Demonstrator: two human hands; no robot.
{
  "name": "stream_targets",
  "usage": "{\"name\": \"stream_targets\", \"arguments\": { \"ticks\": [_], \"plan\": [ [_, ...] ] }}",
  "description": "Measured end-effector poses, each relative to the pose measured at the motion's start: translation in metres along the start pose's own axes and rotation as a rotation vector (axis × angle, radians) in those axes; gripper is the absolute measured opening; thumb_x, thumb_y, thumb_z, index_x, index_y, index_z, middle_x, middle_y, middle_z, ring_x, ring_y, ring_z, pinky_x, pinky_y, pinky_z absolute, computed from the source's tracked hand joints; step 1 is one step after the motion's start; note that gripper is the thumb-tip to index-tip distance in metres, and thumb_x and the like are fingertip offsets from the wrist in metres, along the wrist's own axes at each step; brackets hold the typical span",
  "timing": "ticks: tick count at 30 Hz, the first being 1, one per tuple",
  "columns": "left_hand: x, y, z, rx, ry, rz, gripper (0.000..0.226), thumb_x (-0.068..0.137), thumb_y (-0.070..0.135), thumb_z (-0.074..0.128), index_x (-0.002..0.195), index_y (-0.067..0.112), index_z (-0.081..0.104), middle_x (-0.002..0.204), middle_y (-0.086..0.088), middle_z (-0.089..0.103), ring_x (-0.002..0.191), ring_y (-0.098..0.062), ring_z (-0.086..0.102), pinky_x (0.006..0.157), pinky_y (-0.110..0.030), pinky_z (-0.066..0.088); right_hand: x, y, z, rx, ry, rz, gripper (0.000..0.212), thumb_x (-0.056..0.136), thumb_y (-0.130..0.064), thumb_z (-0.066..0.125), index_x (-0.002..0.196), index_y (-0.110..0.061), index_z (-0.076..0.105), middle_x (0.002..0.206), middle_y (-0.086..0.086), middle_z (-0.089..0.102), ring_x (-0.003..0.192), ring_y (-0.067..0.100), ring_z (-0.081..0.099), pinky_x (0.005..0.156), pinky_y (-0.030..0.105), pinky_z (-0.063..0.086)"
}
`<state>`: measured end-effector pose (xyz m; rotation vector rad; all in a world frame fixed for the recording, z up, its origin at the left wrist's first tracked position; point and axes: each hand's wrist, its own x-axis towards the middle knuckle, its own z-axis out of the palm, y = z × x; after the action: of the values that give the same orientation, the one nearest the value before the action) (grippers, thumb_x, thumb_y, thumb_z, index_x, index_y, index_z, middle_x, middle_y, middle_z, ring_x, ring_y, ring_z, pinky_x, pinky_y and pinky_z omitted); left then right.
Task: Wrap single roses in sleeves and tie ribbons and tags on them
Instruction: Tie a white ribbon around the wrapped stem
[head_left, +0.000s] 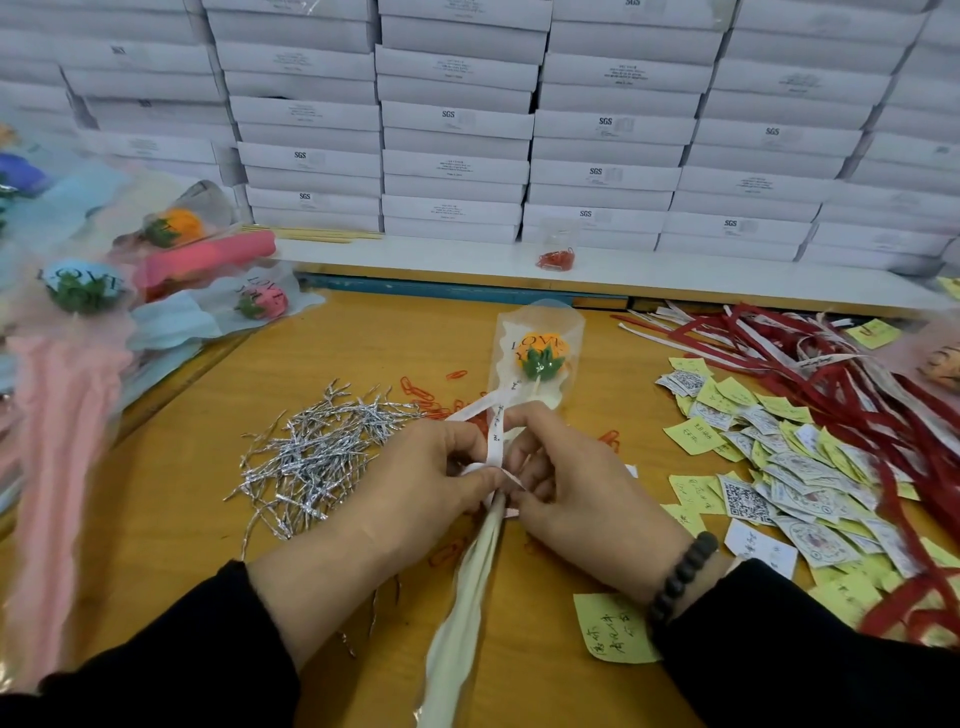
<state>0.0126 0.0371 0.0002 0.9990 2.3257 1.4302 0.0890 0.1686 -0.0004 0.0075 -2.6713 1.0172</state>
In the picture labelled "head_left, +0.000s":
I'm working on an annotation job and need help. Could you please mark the pile of red ribbons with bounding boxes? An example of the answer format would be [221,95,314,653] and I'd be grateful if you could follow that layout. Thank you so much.
[618,304,960,644]

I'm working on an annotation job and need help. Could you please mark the small bag of red clips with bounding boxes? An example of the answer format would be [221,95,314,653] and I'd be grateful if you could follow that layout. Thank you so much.
[537,232,578,272]

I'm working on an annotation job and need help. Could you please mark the person's right forearm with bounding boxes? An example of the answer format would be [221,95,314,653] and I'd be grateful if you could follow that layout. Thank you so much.
[657,558,960,728]

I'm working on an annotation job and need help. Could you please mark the wall of stacked white boxes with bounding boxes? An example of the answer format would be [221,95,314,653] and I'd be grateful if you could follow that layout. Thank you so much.
[0,0,960,275]

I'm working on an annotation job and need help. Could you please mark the long white board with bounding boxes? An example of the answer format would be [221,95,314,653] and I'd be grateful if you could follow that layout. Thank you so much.
[277,232,954,317]

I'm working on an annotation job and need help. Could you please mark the pile of silver twist ties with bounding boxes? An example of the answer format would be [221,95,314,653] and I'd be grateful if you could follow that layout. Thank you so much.
[225,379,422,560]

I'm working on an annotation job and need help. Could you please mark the pile of flowers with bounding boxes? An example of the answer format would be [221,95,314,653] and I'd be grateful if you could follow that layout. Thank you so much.
[0,120,324,692]

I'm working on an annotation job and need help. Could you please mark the pile of yellow white tags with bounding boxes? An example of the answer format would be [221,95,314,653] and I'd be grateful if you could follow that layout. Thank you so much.
[573,274,960,666]

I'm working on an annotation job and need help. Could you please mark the person's right hand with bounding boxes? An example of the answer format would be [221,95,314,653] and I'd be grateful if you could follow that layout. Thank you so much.
[502,400,729,605]

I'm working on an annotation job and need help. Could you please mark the single white ribbon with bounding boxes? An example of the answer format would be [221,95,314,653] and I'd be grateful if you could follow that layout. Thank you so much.
[445,382,639,519]

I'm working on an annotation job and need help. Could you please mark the black bead bracelet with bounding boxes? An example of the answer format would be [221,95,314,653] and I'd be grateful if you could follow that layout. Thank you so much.
[646,529,722,632]

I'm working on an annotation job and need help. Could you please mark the wooden sticks bundle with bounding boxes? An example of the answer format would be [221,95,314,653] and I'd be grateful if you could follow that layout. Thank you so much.
[273,223,384,242]

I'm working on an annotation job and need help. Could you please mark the orange rose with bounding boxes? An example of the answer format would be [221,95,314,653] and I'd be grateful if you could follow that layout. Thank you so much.
[415,297,587,728]

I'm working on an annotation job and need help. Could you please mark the person's left hand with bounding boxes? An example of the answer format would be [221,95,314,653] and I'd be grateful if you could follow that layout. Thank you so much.
[247,420,504,669]

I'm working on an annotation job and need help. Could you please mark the pile of orange paper clips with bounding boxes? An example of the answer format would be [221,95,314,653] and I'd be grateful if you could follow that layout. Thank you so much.
[397,367,624,569]

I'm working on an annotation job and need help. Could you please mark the person's left forearm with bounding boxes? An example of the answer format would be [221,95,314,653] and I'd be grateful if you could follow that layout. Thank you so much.
[0,559,302,728]

